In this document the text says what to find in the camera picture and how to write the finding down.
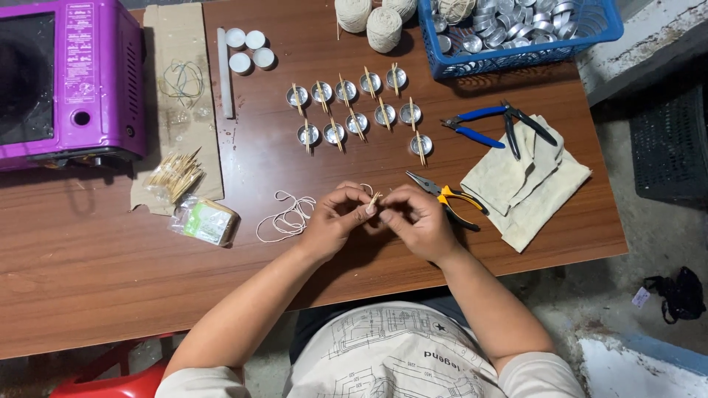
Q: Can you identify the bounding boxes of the person's left hand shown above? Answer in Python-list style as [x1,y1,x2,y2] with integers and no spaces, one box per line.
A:
[299,181,382,262]

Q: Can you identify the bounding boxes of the person's right hand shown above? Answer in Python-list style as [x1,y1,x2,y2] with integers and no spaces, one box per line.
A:
[379,184,463,266]

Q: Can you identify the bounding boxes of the yellow and black pliers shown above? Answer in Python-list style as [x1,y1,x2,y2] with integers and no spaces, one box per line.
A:
[405,170,491,233]

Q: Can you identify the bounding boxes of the beige folded cloth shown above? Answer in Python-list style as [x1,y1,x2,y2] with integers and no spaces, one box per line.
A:
[459,114,593,254]

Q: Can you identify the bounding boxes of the green label toothpick packet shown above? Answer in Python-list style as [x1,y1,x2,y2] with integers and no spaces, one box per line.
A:
[168,195,242,248]

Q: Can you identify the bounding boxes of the group of cups with sticks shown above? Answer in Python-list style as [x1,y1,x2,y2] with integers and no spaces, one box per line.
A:
[285,62,434,168]

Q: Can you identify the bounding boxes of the brown cardboard sheet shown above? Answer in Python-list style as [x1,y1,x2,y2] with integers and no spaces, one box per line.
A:
[129,3,225,217]

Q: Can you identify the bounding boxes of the person's white printed shirt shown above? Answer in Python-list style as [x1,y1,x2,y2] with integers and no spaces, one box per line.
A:
[154,301,587,398]

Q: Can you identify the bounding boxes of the clear bag of wooden sticks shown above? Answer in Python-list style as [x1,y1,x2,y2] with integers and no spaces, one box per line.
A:
[143,146,206,206]

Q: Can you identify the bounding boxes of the long white wax stick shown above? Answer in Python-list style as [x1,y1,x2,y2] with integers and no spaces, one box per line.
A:
[216,27,235,120]

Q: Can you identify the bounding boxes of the blue plastic basket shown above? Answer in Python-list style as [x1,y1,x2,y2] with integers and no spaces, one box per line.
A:
[417,0,625,80]

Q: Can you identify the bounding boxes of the cream twine ball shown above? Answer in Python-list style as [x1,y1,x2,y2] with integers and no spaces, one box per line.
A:
[437,0,477,24]
[381,0,419,23]
[334,0,374,34]
[365,7,404,55]

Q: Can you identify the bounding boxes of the green and yellow rubber bands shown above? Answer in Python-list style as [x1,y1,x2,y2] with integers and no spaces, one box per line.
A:
[157,59,206,109]

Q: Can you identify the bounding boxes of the heap of empty metal cups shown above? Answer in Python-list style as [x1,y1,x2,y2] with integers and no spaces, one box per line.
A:
[430,0,579,56]

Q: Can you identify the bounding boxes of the black plastic crate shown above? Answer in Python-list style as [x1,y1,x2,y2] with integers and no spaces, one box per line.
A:
[629,83,708,203]

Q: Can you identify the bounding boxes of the red plastic stool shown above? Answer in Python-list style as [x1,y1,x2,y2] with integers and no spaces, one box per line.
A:
[49,333,179,398]

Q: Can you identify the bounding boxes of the black bag with tag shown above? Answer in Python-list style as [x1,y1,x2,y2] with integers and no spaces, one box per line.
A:
[632,266,708,326]

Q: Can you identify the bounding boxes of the purple portable gas stove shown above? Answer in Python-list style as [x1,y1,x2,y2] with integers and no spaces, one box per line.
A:
[0,0,148,172]

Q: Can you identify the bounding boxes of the long coiled white wick string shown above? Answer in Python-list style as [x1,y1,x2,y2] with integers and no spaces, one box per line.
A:
[256,190,317,243]

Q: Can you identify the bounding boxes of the blue handled pliers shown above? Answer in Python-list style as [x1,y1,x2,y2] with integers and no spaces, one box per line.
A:
[440,104,509,150]

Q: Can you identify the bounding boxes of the black handled cutter pliers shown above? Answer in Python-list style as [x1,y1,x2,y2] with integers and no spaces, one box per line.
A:
[499,99,559,162]

